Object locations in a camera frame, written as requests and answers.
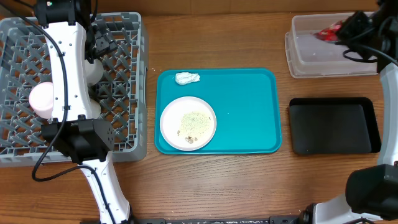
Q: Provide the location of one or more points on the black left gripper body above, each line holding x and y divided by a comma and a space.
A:
102, 42

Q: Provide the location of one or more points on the clear plastic bin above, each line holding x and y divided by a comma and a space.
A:
310, 57

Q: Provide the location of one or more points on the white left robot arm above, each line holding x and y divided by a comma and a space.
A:
75, 129

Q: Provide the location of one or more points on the grey dishwasher rack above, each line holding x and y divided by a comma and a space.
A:
121, 93

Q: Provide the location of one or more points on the white dinner plate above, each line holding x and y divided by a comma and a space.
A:
170, 121

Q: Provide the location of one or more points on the grey bowl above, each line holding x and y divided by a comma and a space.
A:
93, 72

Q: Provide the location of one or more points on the white cup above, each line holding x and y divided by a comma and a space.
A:
95, 108

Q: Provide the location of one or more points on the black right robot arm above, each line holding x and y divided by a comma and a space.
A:
370, 193

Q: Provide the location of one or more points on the black tray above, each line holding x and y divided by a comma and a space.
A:
333, 126

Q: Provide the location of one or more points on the teal plastic tray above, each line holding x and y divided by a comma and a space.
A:
245, 103

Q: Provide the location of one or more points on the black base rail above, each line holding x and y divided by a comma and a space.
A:
270, 220

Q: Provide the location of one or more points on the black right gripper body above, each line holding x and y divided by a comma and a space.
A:
351, 28

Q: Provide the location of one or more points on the white napkin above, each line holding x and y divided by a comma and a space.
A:
184, 78

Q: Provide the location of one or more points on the leftover rice pile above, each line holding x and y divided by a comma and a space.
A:
195, 126

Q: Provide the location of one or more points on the pink bowl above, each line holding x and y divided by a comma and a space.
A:
41, 99

